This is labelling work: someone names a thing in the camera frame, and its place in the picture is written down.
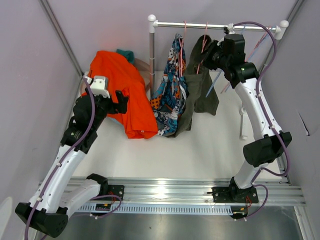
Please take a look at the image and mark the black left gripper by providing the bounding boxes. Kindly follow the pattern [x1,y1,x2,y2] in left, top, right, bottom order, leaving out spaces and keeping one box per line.
[85,86,128,130]

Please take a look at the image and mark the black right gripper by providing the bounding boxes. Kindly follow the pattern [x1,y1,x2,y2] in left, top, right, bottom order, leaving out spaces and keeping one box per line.
[194,40,230,71]

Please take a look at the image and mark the dark teal shorts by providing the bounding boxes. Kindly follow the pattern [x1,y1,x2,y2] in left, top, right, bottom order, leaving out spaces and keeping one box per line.
[116,49,135,64]

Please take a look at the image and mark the pink hanger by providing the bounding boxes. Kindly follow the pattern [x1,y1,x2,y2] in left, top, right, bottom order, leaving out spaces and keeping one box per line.
[220,33,269,94]
[179,20,187,77]
[196,22,208,74]

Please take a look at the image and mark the blue hanger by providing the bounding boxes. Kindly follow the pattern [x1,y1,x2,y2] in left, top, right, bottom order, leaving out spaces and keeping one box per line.
[205,69,222,98]
[246,32,270,62]

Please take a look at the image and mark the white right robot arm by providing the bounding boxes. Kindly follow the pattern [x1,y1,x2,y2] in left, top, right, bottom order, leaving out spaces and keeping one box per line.
[195,34,292,203]

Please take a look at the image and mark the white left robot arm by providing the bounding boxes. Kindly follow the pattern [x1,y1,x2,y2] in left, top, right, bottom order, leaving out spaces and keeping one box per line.
[15,90,129,238]

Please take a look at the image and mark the olive green shorts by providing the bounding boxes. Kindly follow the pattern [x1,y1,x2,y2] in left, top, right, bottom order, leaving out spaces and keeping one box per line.
[167,35,219,138]

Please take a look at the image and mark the patterned blue orange shorts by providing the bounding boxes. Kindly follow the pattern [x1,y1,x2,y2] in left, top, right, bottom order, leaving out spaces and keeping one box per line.
[150,33,189,137]

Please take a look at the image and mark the pink translucent plastic basin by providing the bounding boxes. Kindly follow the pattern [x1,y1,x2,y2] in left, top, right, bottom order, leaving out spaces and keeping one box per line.
[80,57,152,96]

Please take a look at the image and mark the silver white clothes rack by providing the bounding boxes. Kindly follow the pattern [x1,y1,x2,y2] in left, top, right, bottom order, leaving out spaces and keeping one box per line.
[147,13,290,140]

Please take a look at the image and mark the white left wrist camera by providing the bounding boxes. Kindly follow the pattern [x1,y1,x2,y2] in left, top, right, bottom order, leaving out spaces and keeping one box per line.
[83,71,111,99]

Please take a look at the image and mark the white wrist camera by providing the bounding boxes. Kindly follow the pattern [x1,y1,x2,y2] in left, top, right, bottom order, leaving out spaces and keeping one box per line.
[223,23,236,35]
[83,71,111,99]

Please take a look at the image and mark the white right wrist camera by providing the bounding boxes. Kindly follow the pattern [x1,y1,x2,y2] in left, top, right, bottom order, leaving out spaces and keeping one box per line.
[223,23,236,35]

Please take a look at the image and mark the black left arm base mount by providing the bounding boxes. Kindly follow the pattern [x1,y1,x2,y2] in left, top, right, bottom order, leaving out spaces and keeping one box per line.
[106,184,125,200]

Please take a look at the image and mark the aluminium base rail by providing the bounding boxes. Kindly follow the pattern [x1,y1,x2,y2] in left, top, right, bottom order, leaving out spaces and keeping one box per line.
[108,177,306,206]

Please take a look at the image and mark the grey slotted cable duct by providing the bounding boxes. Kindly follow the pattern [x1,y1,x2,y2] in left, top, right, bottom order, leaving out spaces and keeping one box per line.
[77,202,233,216]

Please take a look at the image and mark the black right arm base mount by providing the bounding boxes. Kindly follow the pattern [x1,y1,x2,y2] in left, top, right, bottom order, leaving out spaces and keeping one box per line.
[207,186,259,204]

